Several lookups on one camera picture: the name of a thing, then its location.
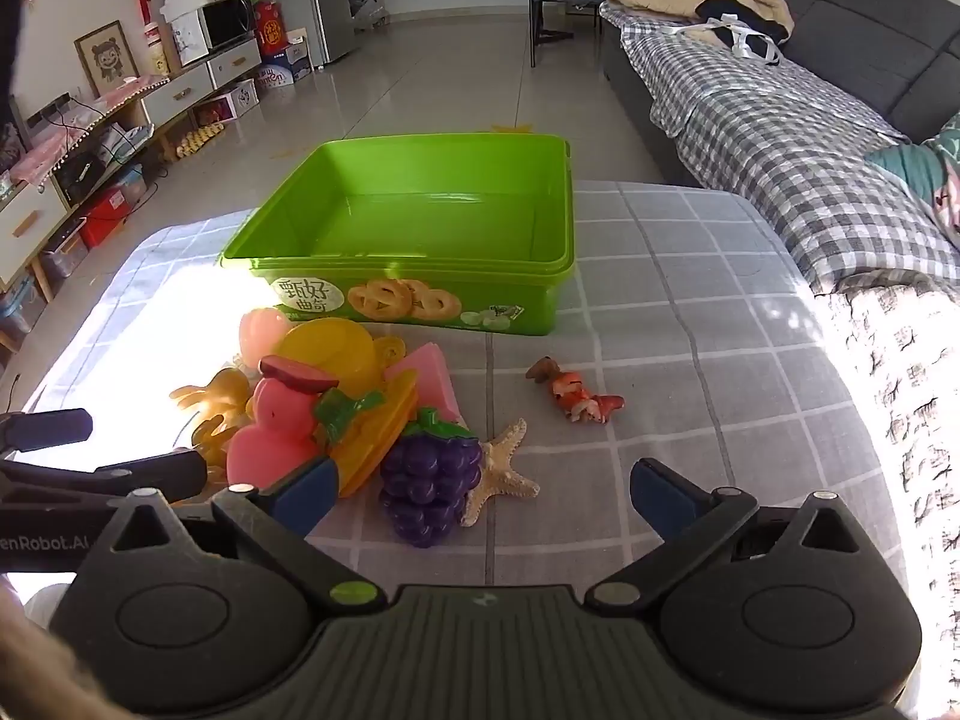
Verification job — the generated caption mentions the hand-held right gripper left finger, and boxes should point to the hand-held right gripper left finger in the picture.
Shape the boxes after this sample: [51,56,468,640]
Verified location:
[97,456,389,622]

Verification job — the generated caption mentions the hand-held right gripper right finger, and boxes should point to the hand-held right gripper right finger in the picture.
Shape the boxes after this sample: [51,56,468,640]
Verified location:
[585,456,877,617]

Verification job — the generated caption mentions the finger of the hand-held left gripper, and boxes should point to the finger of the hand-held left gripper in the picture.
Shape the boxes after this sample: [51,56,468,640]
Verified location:
[0,448,208,500]
[0,409,92,455]

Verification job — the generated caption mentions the pink plastic toy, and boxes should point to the pink plastic toy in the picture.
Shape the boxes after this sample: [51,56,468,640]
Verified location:
[225,379,325,482]

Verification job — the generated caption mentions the orange toy plate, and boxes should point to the orange toy plate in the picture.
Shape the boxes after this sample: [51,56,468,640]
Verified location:
[328,373,421,500]

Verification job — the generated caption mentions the purple toy grapes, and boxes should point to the purple toy grapes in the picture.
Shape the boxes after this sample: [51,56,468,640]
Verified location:
[379,409,483,548]

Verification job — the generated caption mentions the amber toy hand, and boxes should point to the amber toy hand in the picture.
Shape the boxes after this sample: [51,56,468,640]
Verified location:
[169,367,256,425]
[187,416,241,485]

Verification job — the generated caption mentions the green plastic box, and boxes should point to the green plastic box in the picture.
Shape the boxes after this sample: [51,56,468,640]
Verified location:
[219,133,577,336]

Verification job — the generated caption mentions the person's left forearm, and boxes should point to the person's left forearm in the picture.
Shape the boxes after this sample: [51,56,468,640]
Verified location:
[0,574,121,720]

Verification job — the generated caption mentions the dark red toy slice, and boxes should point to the dark red toy slice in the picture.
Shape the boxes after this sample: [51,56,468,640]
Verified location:
[259,356,340,395]

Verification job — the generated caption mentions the orange toy shrimp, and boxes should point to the orange toy shrimp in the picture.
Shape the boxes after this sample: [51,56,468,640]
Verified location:
[525,356,626,425]

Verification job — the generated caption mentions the yellow plastic bowl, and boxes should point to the yellow plastic bowl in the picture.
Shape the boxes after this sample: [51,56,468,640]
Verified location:
[274,319,385,391]

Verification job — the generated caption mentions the beige starfish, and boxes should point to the beige starfish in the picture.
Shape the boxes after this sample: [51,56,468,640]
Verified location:
[459,420,541,528]

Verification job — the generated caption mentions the pink clear capsule ball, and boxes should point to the pink clear capsule ball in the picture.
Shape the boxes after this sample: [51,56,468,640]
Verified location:
[238,307,295,361]

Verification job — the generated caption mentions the grey checked tablecloth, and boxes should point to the grey checked tablecloth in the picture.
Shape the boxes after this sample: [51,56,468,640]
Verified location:
[15,180,910,595]

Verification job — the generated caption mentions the white patterned cloth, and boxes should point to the white patterned cloth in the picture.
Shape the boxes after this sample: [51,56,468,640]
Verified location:
[814,285,960,715]

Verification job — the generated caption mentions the row of yellow bottles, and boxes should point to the row of yellow bottles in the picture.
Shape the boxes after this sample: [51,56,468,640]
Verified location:
[171,121,227,160]

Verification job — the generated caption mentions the white tv cabinet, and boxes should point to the white tv cabinet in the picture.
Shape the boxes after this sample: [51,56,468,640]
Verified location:
[0,37,265,301]

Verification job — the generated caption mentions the grey checked blanket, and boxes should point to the grey checked blanket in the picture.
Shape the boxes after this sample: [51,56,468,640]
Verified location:
[600,0,960,295]

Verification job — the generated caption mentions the framed cartoon picture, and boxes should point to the framed cartoon picture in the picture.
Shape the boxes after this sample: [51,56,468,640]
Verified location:
[73,20,148,98]

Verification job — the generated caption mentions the white cardboard box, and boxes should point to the white cardboard box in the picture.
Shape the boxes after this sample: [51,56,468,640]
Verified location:
[214,81,260,121]

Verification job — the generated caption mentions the teal patterned cushion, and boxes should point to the teal patterned cushion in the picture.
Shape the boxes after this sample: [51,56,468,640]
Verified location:
[862,112,960,250]

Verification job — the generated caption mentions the microwave oven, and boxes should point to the microwave oven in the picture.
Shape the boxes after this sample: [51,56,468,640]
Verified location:
[201,0,257,53]

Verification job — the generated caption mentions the red gift box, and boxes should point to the red gift box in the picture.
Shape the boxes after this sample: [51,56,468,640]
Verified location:
[255,0,290,58]

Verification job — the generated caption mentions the black garment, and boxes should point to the black garment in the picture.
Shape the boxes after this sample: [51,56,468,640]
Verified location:
[694,0,790,65]

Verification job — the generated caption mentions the dark grey sofa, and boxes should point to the dark grey sofa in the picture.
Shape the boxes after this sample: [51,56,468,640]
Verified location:
[604,0,960,188]

